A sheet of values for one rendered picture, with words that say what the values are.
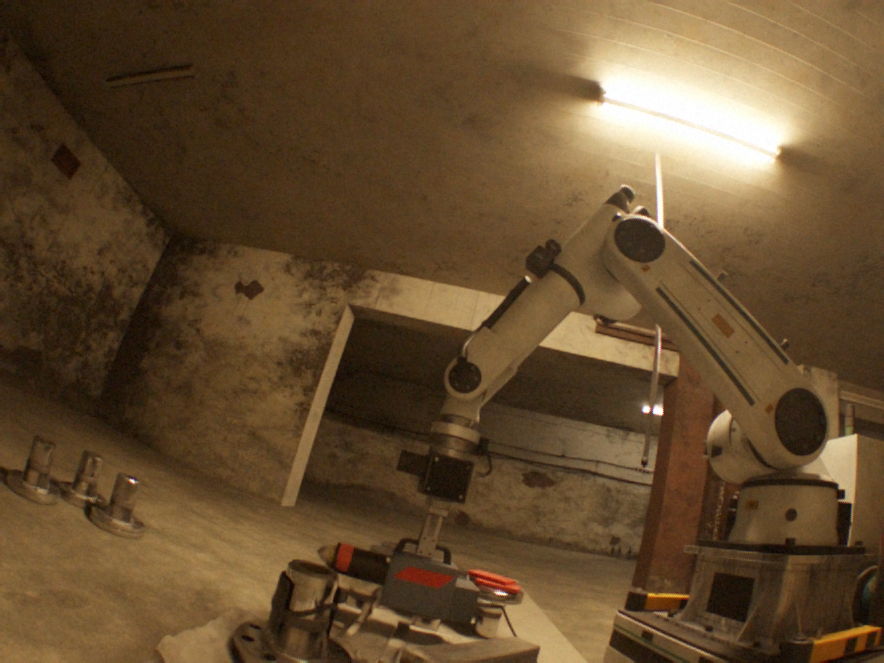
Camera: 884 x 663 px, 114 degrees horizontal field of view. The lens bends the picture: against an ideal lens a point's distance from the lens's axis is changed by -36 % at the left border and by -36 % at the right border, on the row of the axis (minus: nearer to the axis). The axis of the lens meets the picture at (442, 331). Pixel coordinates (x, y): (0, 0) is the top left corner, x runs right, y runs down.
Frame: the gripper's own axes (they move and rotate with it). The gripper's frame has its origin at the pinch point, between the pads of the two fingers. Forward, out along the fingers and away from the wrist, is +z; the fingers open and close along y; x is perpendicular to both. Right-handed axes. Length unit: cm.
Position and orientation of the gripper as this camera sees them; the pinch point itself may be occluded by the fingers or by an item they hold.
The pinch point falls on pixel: (426, 544)
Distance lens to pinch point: 142.7
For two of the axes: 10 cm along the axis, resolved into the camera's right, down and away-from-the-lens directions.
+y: -1.2, 3.3, 9.4
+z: -2.5, 9.0, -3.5
